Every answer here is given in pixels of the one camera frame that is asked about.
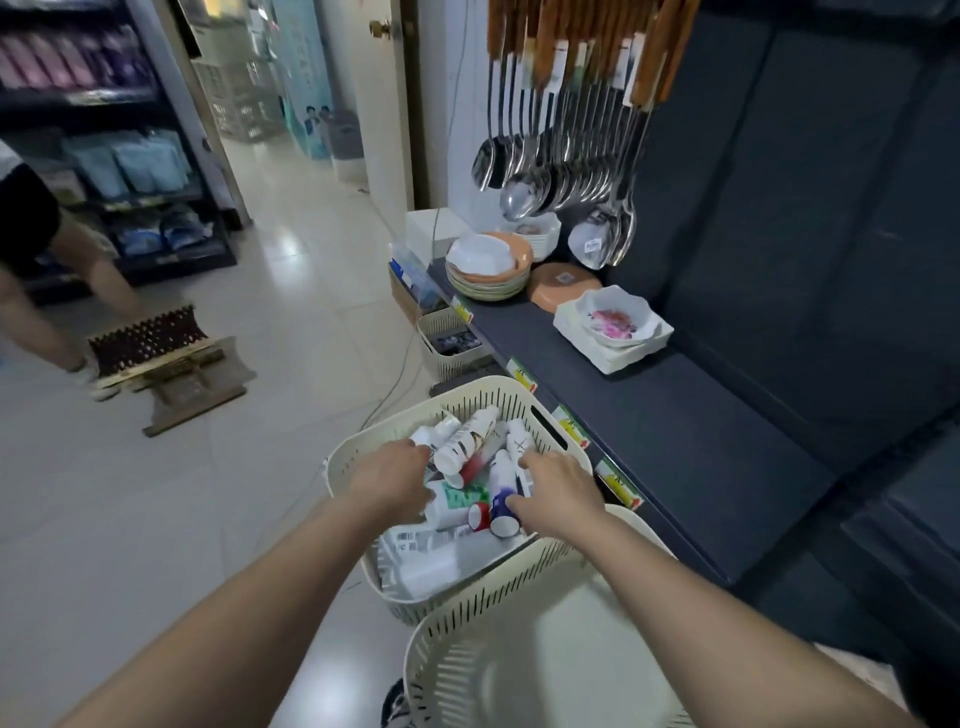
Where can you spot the brown cardboard tray box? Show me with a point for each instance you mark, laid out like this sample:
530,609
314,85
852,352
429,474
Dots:
401,300

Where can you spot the stack of orange cream plates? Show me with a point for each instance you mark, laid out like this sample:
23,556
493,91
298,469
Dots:
487,285

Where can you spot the brass door knob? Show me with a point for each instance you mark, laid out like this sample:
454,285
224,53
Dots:
379,28

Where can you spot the person's right forearm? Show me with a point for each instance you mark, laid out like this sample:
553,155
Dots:
735,645

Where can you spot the row of hanging steel ladles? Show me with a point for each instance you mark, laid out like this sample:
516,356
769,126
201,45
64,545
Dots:
525,187

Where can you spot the bunch of dark blue packets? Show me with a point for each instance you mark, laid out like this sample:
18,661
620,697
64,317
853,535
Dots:
457,343

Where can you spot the stack of white plastic crates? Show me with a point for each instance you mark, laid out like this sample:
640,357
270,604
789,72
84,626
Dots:
240,105

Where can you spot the cream slotted plastic basket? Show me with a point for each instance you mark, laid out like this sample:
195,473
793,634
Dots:
540,660
480,390

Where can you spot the white floral bowl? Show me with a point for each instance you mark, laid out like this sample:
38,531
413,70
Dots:
619,319

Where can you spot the clear blue plastic box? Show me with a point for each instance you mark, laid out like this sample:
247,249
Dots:
412,274

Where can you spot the brown wooden door frame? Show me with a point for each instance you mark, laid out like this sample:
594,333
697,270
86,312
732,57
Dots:
412,112

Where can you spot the dark grey shelf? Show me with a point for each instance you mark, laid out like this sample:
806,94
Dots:
787,225

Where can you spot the row of pink purple bottles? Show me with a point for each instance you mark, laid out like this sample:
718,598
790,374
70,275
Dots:
75,60

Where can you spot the white ribbed scalloped bowl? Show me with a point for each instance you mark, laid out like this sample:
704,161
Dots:
540,236

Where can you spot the orange dome bowl with sticker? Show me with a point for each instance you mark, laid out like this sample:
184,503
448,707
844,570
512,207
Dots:
559,289

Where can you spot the green yellow price label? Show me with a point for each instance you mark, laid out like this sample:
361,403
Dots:
571,427
619,484
522,375
462,309

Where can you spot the cream wooden door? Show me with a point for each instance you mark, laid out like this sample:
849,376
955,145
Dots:
375,112

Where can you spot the row of teal refill packs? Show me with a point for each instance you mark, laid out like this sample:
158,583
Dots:
135,165

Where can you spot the Clear green pump bottle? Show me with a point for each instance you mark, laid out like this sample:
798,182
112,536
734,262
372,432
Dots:
450,502
435,431

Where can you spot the Dove bottle blue bottom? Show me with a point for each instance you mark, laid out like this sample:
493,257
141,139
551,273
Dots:
504,521

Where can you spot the black rack with refill packs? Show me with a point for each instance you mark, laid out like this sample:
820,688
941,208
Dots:
90,101

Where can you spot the small cream slotted basket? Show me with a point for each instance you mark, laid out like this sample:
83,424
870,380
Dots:
442,360

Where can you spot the blue cardboard display stand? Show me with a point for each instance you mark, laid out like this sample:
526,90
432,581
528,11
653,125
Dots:
304,75

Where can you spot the wooden woven stool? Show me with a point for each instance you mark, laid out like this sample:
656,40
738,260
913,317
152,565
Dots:
150,341

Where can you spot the person's left hand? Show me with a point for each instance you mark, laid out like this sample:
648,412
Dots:
390,484

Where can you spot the row of blue white packs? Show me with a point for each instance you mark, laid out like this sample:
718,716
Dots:
180,229

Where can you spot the white plastic box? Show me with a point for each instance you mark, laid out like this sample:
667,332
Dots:
431,232

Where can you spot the white square dish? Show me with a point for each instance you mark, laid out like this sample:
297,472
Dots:
607,360

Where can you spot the person's right hand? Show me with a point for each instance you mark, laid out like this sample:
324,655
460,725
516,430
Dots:
562,499

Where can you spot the person's left forearm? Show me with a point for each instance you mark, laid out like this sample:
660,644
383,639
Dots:
225,637

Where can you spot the grey plastic bin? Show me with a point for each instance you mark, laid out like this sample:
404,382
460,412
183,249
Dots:
345,142

